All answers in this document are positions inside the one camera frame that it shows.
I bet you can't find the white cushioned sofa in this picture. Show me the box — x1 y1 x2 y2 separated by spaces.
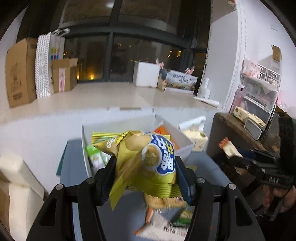
1 154 45 240

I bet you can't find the white orange snack bag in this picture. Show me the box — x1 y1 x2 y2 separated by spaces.
218 136 249 176

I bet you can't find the white small speaker device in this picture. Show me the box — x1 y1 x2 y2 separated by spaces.
244 120 262 141

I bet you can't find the white lotion bottle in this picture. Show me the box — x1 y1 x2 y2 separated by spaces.
197 77 210 99

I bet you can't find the wooden side table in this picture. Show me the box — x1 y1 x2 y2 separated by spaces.
206 113 267 159

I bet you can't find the yellow blue chips bag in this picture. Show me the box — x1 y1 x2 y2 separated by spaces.
92 132 181 209

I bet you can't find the clear shelf organizer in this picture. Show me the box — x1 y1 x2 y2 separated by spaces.
230 58 281 123

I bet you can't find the white foam block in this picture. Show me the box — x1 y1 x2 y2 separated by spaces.
132 61 160 88

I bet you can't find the person right hand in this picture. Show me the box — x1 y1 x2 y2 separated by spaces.
262 184 295 221

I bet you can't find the white open storage box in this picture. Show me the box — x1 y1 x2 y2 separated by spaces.
81 113 194 177

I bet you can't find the yellow tissue pack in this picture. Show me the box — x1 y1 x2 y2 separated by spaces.
179 116 208 152

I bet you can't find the white dotted paper bag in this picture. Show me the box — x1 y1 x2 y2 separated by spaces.
35 28 70 98

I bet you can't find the orange snack pack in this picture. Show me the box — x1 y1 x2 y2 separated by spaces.
154 125 180 151

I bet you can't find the long printed gift box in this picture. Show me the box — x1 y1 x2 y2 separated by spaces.
157 69 198 94

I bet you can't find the tall brown cardboard box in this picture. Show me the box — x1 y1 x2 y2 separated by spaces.
6 38 37 108

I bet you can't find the yellow patterned small box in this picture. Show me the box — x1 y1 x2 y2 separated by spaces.
232 106 266 130

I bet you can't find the green snack pack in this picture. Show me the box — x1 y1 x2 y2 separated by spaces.
86 132 119 175
172 206 195 228

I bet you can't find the beige cartoon snack bag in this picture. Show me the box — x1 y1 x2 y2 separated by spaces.
134 194 189 240

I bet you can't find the small open cardboard box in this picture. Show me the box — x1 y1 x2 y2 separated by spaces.
52 58 78 93

